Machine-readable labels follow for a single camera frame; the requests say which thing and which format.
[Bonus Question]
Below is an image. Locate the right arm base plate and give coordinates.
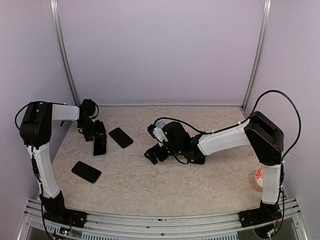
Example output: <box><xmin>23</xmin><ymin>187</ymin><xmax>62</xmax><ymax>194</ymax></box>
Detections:
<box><xmin>238</xmin><ymin>202</ymin><xmax>282</xmax><ymax>228</ymax></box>

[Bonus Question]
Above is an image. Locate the front aluminium rail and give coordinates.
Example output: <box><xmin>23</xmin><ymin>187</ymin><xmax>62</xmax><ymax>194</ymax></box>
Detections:
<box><xmin>17</xmin><ymin>197</ymin><xmax>308</xmax><ymax>240</ymax></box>

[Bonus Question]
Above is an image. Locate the light blue phone case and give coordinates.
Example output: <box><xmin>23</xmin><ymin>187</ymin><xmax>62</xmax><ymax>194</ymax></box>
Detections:
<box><xmin>155</xmin><ymin>121</ymin><xmax>166</xmax><ymax>129</ymax></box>

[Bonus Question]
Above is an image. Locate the aluminium frame post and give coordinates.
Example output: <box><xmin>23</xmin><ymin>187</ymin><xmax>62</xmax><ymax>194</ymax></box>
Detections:
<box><xmin>49</xmin><ymin>0</ymin><xmax>80</xmax><ymax>106</ymax></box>
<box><xmin>241</xmin><ymin>0</ymin><xmax>272</xmax><ymax>111</ymax></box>

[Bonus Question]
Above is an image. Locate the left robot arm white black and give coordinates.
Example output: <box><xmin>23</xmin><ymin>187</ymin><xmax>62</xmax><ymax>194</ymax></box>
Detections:
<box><xmin>16</xmin><ymin>99</ymin><xmax>107</xmax><ymax>223</ymax></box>

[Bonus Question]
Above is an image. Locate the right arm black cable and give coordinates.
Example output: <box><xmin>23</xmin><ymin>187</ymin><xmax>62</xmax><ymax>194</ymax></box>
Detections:
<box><xmin>247</xmin><ymin>89</ymin><xmax>302</xmax><ymax>163</ymax></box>

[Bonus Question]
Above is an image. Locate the red white patterned dish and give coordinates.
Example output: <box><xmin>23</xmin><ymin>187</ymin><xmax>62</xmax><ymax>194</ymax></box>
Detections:
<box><xmin>253</xmin><ymin>167</ymin><xmax>263</xmax><ymax>191</ymax></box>

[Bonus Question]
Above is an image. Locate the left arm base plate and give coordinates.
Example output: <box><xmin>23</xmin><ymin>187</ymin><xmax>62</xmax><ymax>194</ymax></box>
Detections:
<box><xmin>43</xmin><ymin>206</ymin><xmax>88</xmax><ymax>229</ymax></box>

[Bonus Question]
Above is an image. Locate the lavender phone case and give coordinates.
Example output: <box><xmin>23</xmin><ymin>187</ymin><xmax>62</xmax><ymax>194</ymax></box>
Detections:
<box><xmin>92</xmin><ymin>133</ymin><xmax>109</xmax><ymax>158</ymax></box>

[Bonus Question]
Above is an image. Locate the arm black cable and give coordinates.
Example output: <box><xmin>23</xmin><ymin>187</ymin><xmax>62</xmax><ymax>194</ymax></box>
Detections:
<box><xmin>14</xmin><ymin>101</ymin><xmax>53</xmax><ymax>141</ymax></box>
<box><xmin>247</xmin><ymin>89</ymin><xmax>302</xmax><ymax>163</ymax></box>

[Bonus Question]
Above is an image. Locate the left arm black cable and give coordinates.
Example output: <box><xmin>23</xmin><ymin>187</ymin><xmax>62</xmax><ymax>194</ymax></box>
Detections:
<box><xmin>14</xmin><ymin>101</ymin><xmax>53</xmax><ymax>141</ymax></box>

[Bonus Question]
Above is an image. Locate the left aluminium frame post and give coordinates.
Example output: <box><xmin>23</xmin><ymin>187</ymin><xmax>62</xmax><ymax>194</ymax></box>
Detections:
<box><xmin>49</xmin><ymin>0</ymin><xmax>80</xmax><ymax>106</ymax></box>

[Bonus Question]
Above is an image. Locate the right aluminium frame post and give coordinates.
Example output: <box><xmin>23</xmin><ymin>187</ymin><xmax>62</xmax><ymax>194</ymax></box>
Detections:
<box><xmin>241</xmin><ymin>0</ymin><xmax>272</xmax><ymax>111</ymax></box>

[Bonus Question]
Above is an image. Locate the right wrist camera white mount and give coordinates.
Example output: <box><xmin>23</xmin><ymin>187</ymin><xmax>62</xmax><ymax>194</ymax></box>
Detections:
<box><xmin>147</xmin><ymin>124</ymin><xmax>168</xmax><ymax>145</ymax></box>

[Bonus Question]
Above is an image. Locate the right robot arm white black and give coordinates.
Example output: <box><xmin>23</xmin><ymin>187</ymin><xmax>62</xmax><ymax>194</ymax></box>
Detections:
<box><xmin>144</xmin><ymin>111</ymin><xmax>284</xmax><ymax>222</ymax></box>

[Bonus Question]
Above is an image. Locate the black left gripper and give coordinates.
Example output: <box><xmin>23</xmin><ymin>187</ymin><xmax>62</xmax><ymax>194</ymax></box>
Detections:
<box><xmin>78</xmin><ymin>117</ymin><xmax>107</xmax><ymax>141</ymax></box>

